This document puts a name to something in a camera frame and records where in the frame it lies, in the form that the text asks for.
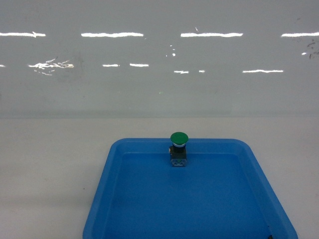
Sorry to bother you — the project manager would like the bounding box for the green mushroom push button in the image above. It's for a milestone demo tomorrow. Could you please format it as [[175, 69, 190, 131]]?
[[169, 132, 189, 167]]

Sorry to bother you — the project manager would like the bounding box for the blue plastic tray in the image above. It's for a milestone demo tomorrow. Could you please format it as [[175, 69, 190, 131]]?
[[83, 138, 298, 239]]

